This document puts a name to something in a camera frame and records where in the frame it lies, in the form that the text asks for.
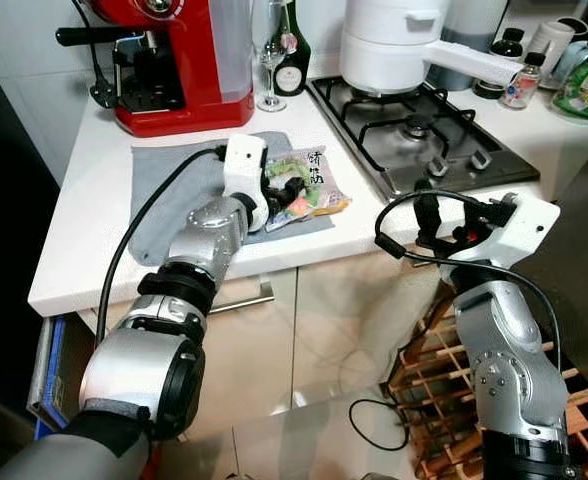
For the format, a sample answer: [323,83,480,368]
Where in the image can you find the green white food packet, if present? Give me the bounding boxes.
[264,147,352,233]

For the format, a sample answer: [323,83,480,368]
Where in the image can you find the grey cloth mat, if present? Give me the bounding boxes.
[129,130,337,266]

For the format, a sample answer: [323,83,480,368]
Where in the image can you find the dark wine bottle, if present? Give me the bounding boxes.
[272,0,312,98]

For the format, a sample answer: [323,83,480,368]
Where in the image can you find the cream kitchen cabinet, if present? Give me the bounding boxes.
[74,250,455,441]

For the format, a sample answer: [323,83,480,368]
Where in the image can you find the clear wine glass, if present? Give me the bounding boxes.
[254,0,290,113]

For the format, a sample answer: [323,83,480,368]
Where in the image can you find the small glass spice jar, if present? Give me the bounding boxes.
[501,52,547,111]

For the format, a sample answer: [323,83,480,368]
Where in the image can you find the red coffee machine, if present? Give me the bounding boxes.
[56,0,257,138]

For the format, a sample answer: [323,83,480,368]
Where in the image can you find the wooden wine rack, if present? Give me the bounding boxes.
[386,290,588,480]

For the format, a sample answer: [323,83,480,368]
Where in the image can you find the small dark sauce bottle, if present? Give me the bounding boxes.
[474,28,527,99]

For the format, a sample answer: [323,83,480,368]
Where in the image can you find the green snack bag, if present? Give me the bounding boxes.
[551,52,588,123]

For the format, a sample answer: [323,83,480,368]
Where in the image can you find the grey canister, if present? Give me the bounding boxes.
[439,0,515,91]

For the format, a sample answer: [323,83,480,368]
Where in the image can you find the white mug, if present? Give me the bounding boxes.
[527,18,588,76]

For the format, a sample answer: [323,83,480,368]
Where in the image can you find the blue grey box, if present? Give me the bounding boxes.
[26,315,97,441]

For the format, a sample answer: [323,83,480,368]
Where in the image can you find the red box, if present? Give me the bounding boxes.
[139,445,165,480]

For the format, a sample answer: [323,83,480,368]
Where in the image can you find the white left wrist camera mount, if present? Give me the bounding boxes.
[221,134,271,234]

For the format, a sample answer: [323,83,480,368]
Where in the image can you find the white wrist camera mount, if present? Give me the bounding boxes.
[452,193,562,269]
[221,134,271,234]

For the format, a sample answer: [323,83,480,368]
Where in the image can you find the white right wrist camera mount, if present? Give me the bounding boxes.
[452,193,562,269]

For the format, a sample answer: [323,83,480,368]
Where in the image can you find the metal cabinet handle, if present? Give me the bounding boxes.
[209,283,275,317]

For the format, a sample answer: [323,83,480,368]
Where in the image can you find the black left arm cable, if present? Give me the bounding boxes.
[96,147,227,346]

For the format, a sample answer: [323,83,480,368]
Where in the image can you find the white saucepan with handle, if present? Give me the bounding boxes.
[339,0,525,98]

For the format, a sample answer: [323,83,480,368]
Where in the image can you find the black floor cable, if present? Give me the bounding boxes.
[349,397,411,453]

